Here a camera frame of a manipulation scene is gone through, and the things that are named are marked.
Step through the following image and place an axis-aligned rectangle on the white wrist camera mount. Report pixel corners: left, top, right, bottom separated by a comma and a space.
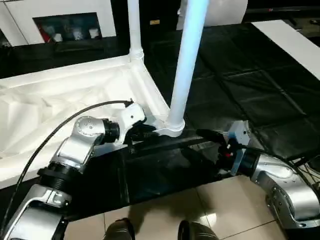
226, 120, 250, 176
116, 103, 148, 146

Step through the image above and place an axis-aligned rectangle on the black metal stand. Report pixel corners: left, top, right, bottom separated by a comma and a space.
283, 153, 320, 181

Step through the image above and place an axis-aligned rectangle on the black work mat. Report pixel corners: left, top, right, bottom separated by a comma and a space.
0, 21, 320, 221

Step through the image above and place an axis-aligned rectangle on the white glass-door cabinet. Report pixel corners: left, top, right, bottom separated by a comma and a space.
0, 0, 118, 48

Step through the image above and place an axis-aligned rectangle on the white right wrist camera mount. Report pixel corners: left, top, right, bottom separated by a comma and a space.
226, 120, 250, 176

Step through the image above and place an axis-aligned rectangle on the black furniture with yellow label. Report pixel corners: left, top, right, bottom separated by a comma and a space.
115, 0, 181, 51

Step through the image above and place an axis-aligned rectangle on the white plastic table leg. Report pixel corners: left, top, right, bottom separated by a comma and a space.
165, 0, 214, 132
126, 0, 146, 64

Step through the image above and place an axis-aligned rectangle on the white flat board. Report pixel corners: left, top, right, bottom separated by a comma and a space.
250, 20, 320, 81

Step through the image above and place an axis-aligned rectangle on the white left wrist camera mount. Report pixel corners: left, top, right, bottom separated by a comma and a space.
116, 103, 148, 146

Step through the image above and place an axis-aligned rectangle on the white plastic table top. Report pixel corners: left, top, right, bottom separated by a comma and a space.
0, 54, 186, 190

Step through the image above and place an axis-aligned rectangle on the dark right robot foot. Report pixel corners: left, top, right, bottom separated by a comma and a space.
178, 219, 220, 240

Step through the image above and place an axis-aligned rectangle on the dark left robot foot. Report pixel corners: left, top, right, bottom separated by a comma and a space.
104, 217, 136, 240

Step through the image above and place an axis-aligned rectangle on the dark robot foot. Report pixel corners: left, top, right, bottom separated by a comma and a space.
104, 217, 136, 240
178, 219, 220, 240

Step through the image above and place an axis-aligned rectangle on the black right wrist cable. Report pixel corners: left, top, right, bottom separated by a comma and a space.
284, 159, 320, 194

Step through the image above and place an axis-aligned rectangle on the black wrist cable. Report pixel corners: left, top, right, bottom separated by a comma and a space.
284, 159, 320, 194
0, 99, 134, 226

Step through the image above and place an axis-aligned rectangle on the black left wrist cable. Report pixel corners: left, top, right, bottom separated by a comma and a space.
0, 99, 134, 226

